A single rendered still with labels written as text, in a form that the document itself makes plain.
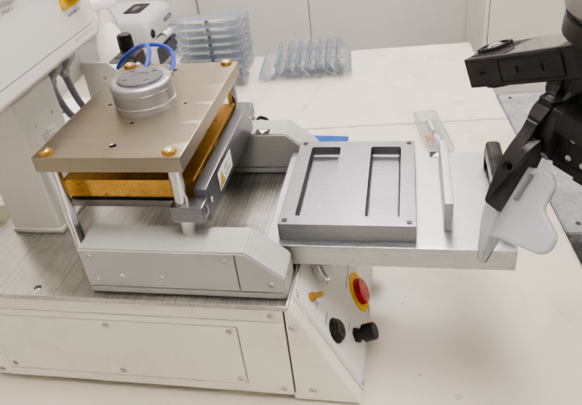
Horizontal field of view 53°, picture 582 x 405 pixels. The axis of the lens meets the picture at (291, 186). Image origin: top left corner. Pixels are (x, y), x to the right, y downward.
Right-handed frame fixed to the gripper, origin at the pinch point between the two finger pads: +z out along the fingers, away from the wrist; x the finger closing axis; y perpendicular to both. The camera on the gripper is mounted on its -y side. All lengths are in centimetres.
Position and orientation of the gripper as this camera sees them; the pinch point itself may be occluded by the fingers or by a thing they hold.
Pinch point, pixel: (537, 219)
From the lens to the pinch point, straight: 55.8
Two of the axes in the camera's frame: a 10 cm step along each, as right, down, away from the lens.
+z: 0.8, 7.4, 6.6
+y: 5.3, 5.3, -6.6
